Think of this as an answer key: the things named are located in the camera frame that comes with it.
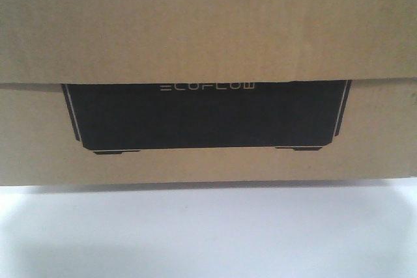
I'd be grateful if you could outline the brown cardboard EcoFlow box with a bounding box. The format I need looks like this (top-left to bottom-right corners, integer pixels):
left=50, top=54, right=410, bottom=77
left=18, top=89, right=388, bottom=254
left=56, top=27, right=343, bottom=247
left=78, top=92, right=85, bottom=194
left=1, top=0, right=416, bottom=186

